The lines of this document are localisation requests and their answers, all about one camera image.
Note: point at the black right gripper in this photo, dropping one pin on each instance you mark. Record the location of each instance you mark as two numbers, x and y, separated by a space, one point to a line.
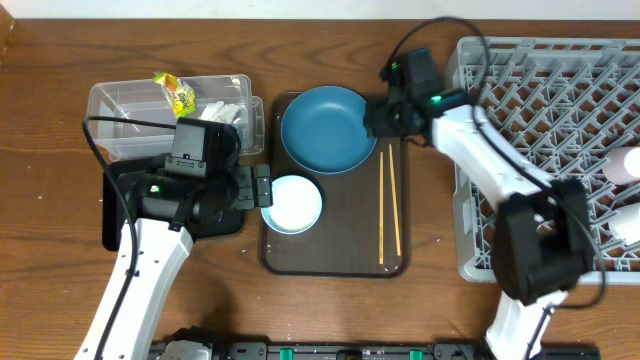
378 125

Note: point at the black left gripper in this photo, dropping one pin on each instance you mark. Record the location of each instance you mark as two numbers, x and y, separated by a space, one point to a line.
251 197

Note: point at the light blue rice bowl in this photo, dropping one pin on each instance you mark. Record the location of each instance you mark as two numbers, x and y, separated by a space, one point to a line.
297 205

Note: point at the blue plate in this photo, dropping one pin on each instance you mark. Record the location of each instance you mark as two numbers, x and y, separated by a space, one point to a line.
323 131

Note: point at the white tissue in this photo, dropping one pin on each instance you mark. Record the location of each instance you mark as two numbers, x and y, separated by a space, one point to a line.
221 112

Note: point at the yellow snack wrapper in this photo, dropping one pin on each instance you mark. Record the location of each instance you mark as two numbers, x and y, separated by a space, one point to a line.
180 96

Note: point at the pink cup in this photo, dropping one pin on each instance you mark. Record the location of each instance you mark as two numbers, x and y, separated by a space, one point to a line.
622 165

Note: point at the white cup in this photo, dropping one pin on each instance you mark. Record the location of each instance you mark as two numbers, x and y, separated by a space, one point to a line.
625 225

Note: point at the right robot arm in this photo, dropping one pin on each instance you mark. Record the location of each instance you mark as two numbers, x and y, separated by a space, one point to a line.
540 247

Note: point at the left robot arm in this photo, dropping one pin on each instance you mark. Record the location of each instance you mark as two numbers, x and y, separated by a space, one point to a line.
179 197

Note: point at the grey dishwasher rack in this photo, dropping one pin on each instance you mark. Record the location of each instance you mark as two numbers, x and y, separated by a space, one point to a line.
564 103

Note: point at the right wooden chopstick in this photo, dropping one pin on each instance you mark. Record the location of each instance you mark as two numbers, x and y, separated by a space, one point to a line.
394 202

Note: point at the clear plastic bin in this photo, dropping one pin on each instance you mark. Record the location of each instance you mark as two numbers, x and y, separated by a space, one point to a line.
144 100

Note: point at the brown serving tray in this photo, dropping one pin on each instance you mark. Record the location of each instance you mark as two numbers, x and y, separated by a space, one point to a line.
344 240

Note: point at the black tray bin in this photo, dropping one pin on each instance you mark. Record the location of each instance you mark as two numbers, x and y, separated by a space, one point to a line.
113 218

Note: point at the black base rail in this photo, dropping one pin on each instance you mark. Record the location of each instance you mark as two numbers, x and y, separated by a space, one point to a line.
197 343

